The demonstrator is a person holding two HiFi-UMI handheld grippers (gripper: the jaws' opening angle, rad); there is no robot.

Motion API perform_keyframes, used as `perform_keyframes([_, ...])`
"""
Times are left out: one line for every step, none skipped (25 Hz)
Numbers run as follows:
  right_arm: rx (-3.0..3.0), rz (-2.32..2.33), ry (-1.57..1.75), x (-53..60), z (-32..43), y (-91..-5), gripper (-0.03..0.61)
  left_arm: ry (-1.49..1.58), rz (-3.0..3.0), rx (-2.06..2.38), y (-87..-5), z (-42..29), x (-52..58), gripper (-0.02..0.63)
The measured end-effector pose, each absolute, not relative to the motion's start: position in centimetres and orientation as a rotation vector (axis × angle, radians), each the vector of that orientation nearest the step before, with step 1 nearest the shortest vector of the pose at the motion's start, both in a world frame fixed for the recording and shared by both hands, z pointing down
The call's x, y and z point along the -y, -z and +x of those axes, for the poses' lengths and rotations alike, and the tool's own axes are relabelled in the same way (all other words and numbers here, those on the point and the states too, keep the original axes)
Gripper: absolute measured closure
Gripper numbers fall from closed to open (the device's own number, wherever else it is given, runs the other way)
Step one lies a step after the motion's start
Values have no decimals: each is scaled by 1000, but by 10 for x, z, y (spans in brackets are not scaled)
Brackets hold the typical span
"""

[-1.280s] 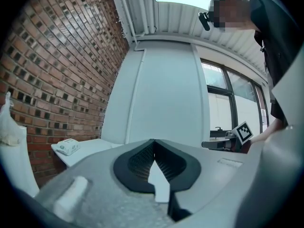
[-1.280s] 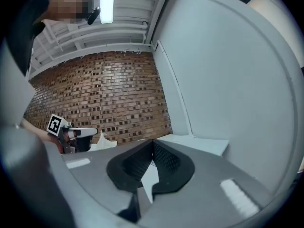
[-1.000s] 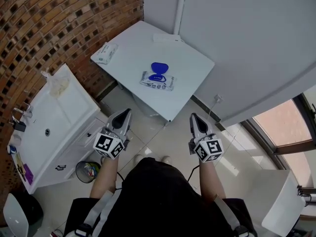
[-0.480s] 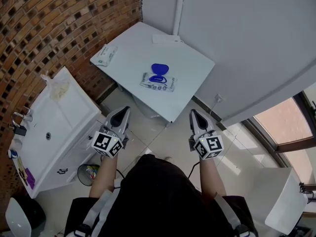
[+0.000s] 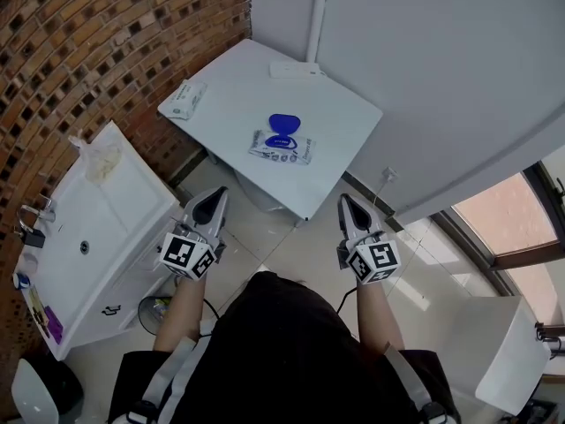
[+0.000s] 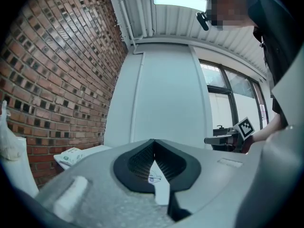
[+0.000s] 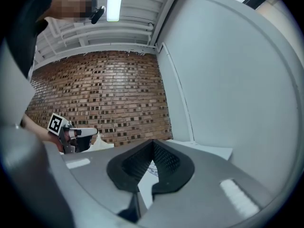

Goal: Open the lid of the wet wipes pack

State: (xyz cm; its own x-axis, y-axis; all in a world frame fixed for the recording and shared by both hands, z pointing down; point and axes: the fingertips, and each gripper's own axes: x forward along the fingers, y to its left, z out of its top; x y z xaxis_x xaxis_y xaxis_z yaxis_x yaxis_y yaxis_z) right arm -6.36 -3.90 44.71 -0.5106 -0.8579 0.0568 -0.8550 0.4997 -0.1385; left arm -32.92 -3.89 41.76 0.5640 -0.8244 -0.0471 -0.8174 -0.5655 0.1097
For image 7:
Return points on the black head camera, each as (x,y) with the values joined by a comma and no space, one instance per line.
(98,14)

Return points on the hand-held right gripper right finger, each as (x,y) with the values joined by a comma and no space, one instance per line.
(213,186)

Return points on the blue label wet wipes pack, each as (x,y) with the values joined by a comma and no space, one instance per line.
(153,171)

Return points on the white plastic bag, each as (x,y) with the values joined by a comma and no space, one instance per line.
(101,143)

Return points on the white folding table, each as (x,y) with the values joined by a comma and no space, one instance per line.
(213,151)

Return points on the ceiling tube light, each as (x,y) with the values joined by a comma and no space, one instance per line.
(115,1)

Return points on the person's head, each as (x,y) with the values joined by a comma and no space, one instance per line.
(71,1)

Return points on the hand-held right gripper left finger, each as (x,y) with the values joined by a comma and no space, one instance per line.
(95,174)

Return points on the person's left forearm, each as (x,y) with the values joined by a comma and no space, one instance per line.
(38,129)

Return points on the white wall pipe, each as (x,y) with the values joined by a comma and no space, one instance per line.
(178,91)

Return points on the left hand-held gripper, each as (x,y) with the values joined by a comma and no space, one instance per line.
(55,125)

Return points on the person's black-clothed torso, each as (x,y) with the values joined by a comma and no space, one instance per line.
(23,27)

